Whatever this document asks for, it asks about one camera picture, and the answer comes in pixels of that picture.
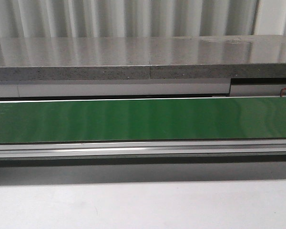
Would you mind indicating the green conveyor belt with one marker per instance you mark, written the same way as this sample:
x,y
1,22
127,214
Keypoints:
x,y
142,119

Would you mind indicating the grey stone countertop slab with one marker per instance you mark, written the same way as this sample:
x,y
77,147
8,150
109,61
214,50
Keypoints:
x,y
76,59

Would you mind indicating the front aluminium conveyor rail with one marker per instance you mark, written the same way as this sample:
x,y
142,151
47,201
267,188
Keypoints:
x,y
147,148

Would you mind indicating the white corrugated curtain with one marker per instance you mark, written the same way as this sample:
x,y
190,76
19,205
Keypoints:
x,y
141,18

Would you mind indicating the rear grey conveyor rail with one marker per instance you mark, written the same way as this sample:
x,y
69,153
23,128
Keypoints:
x,y
150,87

